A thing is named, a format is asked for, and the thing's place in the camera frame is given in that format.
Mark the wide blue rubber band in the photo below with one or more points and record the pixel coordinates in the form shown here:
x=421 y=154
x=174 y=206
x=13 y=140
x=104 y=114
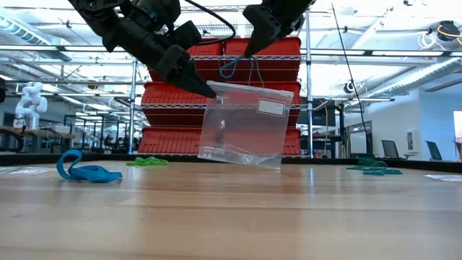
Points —
x=94 y=174

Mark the light green rubber band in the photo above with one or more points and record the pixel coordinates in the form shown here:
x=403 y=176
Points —
x=134 y=163
x=159 y=161

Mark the red plastic storage bin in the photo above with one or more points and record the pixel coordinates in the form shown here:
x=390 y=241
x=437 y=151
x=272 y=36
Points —
x=281 y=68
x=169 y=141
x=292 y=142
x=162 y=97
x=295 y=119
x=211 y=68

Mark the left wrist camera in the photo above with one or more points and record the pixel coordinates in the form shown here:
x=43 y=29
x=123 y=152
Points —
x=151 y=12

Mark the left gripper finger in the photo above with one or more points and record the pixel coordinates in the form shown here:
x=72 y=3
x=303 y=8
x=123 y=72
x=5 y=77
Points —
x=175 y=77
x=189 y=68

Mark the white wall dispenser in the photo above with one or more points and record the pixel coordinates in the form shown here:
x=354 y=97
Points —
x=411 y=140

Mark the dark office chair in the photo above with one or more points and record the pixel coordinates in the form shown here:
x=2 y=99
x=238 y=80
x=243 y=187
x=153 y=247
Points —
x=390 y=148
x=433 y=150

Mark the wooden workbench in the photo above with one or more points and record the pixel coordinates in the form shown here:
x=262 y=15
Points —
x=43 y=132

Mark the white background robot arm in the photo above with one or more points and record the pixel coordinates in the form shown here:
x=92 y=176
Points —
x=31 y=97

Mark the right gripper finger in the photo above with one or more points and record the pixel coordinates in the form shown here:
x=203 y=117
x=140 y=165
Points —
x=270 y=32
x=254 y=25

